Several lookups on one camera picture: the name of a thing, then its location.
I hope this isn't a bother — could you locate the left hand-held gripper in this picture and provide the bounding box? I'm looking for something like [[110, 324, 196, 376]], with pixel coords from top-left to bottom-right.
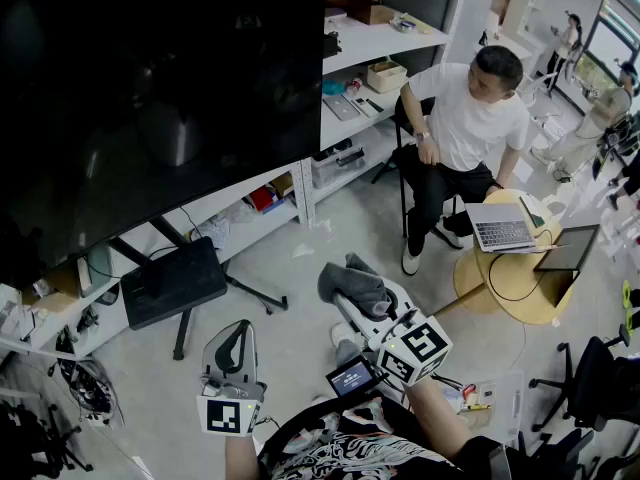
[[196, 319, 267, 438]]

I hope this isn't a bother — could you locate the round wooden table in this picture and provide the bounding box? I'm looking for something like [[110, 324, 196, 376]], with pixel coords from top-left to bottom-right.
[[453, 189, 582, 325]]

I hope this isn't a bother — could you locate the white metal shelf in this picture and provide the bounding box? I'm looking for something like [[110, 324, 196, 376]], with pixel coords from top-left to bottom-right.
[[0, 0, 471, 364]]

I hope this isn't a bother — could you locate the grey and purple cloth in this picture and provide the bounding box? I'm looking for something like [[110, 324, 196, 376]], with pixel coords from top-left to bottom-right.
[[318, 252, 396, 318]]

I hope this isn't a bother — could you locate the brown wooden box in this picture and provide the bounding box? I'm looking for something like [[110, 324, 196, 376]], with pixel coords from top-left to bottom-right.
[[347, 0, 396, 26]]

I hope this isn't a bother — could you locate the person's left forearm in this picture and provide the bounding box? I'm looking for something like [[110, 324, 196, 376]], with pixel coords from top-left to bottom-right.
[[224, 432, 262, 480]]

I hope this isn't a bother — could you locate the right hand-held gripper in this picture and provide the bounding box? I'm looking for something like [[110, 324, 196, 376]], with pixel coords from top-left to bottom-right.
[[333, 277, 454, 388]]

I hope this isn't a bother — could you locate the grey closed laptop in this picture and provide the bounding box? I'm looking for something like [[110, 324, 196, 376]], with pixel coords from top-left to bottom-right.
[[322, 93, 361, 122]]

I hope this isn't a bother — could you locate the green notebook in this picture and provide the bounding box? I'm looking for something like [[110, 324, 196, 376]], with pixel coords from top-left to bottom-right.
[[518, 193, 547, 228]]

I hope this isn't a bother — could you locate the clear plastic box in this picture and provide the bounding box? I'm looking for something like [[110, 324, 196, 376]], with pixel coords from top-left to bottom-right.
[[442, 370, 524, 444]]

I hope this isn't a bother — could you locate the green tinted panel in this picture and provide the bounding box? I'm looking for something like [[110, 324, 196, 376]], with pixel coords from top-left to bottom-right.
[[77, 245, 117, 298]]

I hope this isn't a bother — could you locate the black tablet with stand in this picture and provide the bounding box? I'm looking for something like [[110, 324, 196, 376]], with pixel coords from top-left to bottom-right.
[[533, 224, 601, 309]]

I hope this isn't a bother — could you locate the clear lidded storage bin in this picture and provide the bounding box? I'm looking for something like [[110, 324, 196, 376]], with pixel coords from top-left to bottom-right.
[[310, 138, 367, 189]]

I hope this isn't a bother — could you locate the cardboard box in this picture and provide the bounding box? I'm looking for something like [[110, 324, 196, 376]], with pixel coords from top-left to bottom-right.
[[22, 265, 81, 314]]

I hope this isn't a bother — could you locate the small black chest monitor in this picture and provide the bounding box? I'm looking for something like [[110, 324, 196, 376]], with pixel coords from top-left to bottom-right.
[[325, 355, 377, 398]]

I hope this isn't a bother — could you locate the silver laptop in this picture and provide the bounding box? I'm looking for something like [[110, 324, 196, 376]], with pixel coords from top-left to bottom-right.
[[464, 201, 537, 254]]

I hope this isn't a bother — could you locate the beige storage box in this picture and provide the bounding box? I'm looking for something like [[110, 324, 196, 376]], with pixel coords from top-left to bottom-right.
[[367, 60, 409, 94]]

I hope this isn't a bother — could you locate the person's right forearm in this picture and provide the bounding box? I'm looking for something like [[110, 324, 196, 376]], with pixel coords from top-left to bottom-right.
[[402, 378, 474, 462]]

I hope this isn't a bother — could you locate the metal folding chair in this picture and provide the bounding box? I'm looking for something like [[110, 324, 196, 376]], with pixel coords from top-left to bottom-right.
[[372, 96, 467, 239]]

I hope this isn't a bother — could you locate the black office chair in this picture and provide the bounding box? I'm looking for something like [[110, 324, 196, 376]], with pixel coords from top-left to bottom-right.
[[0, 400, 94, 474], [528, 335, 640, 434]]

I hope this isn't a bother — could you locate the person's grey trouser leg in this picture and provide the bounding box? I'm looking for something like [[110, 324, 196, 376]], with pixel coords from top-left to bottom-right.
[[334, 340, 365, 367]]

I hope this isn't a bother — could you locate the person's black patterned shirt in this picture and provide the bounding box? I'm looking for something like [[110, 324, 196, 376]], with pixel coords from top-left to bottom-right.
[[257, 395, 506, 480]]

